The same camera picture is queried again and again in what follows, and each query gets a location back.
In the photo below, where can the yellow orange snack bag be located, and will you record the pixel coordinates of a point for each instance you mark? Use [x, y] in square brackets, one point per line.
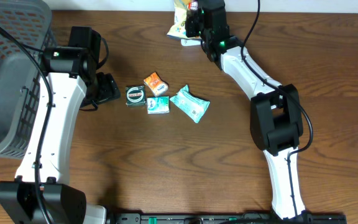
[182, 8]

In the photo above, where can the mint green tissue pack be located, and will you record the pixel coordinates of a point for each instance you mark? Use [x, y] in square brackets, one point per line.
[194, 107]

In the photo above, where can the grey plastic mesh basket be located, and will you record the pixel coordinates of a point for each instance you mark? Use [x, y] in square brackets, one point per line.
[28, 21]

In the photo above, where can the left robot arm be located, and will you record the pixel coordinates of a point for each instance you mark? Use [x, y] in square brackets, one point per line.
[72, 81]

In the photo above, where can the white barcode scanner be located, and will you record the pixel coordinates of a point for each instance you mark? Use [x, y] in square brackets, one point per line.
[190, 42]

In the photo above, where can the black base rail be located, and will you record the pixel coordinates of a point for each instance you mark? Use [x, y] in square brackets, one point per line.
[247, 218]

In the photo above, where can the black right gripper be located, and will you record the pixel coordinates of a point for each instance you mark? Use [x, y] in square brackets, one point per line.
[189, 15]

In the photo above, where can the small orange snack packet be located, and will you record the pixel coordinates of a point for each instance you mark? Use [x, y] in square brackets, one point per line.
[156, 85]

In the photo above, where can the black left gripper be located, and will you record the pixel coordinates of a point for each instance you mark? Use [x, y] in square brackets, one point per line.
[109, 89]

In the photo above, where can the white teal Kleenex tissue pack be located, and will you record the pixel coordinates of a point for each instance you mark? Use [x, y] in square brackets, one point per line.
[158, 105]

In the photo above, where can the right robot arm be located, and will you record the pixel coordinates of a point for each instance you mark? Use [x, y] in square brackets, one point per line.
[275, 112]

